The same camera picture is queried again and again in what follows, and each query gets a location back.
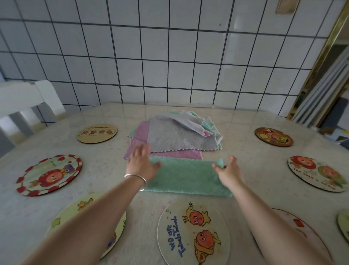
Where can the person's left hand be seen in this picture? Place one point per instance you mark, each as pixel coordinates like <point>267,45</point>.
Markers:
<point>141,163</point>

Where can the person's right hand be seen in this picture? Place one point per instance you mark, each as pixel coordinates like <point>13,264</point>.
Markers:
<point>230,173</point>

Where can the pile of cloths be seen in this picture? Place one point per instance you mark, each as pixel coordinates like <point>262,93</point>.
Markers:
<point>174,136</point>

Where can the tan round placemat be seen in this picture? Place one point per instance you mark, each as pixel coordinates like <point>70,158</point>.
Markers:
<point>95,133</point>

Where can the brown round placemat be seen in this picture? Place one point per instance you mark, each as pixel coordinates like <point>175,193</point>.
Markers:
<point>272,136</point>

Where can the we are friends placemat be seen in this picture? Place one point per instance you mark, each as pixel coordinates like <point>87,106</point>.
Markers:
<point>191,234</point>

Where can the two-face round placemat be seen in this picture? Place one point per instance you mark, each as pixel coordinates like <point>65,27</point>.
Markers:
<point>316,172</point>

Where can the yellow-green round placemat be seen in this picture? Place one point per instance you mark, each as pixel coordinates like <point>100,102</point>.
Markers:
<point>68,210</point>

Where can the red-square round placemat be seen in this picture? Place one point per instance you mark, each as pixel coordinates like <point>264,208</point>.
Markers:
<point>302,229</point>

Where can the red-bordered round placemat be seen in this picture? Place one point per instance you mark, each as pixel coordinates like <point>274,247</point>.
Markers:
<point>46,174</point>

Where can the person's right forearm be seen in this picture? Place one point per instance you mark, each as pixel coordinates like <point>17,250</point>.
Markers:
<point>267,224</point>

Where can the person's left forearm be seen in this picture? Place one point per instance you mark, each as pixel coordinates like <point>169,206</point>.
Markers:
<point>90,226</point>

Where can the dark blue panel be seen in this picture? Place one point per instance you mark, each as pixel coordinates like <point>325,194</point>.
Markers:
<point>338,114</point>

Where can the white leaning boards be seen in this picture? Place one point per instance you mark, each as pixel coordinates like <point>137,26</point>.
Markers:
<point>327,90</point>

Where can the white wooden chair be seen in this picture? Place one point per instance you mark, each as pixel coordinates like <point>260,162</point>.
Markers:
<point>19,95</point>

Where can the gold metal door frame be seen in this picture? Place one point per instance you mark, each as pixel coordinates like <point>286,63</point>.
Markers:
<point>316,64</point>

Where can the tan wall plate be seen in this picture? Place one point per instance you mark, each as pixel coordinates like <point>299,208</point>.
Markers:
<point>287,5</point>

